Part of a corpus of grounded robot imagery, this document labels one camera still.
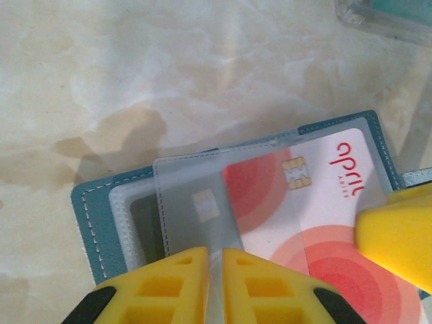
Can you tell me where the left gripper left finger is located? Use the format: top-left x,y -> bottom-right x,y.
60,245 -> 211,324

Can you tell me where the clear plastic card box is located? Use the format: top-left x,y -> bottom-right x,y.
333,0 -> 432,47

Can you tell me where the grey bank card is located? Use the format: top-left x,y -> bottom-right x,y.
130,168 -> 244,266

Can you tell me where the white red april card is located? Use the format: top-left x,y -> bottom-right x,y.
222,127 -> 428,324

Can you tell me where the teal leather card holder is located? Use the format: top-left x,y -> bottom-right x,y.
70,109 -> 432,324

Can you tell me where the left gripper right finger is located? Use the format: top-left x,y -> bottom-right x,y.
221,247 -> 369,324

